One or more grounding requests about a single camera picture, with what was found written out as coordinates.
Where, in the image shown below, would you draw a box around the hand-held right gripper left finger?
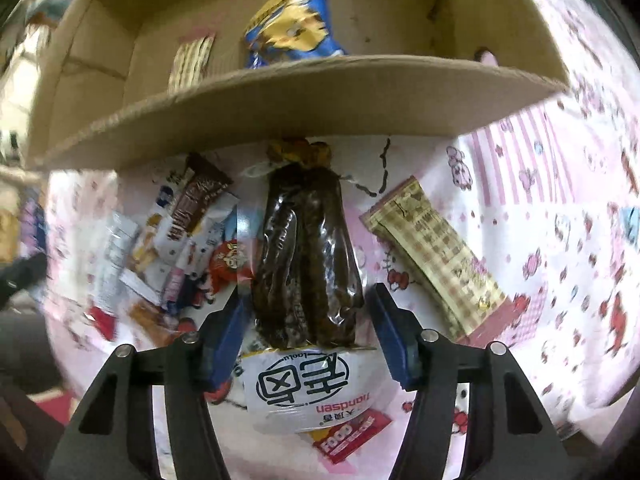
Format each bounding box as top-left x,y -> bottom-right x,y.
47,292 -> 251,480

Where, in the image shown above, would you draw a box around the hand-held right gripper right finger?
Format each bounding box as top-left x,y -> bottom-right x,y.
367,282 -> 596,480

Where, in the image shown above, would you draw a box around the dark brown snack packet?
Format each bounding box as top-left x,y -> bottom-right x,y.
240,137 -> 386,433

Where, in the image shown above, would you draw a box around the brown cardboard box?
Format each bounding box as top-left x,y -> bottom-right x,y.
25,0 -> 571,171

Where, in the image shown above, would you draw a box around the person's grey trousers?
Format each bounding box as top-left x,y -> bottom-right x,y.
0,307 -> 68,396

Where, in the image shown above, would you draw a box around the red round snack packet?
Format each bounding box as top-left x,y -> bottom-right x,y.
207,240 -> 256,301

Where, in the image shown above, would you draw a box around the pink snack packet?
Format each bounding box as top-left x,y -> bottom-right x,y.
162,260 -> 193,306

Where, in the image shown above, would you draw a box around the orange snack packet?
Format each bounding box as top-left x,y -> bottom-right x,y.
127,300 -> 171,346

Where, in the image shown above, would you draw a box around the white printed snack packet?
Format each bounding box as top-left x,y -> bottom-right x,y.
92,212 -> 141,311

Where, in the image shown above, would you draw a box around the beige checkered snack packet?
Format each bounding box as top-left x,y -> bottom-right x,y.
360,176 -> 513,343
167,32 -> 217,93

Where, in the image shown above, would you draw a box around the red white snack packet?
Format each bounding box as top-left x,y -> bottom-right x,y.
312,407 -> 393,466

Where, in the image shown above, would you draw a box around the white cartoon snack packet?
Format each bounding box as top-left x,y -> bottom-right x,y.
177,195 -> 240,281

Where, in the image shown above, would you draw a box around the white orange biscuit packet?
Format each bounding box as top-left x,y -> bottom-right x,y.
127,212 -> 173,281

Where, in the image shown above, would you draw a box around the brown chocolate bar packet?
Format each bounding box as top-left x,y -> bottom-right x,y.
167,152 -> 233,243

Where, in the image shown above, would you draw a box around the white blue snack packet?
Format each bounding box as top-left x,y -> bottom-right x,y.
152,170 -> 188,216

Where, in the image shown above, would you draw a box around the pink printed bed sheet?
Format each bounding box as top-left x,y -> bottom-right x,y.
42,0 -> 640,480

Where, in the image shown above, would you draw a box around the blue snack bag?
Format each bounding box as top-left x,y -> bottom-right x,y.
244,0 -> 348,70

